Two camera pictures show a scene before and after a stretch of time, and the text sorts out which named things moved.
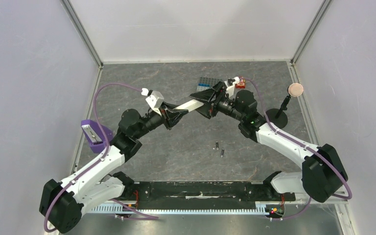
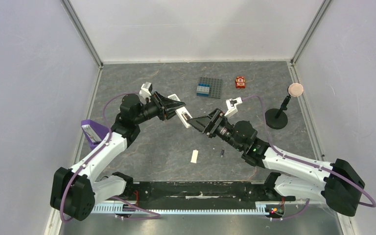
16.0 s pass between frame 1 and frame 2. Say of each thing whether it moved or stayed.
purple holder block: stayed
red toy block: stayed
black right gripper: moved
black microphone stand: stayed
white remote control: moved
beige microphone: stayed
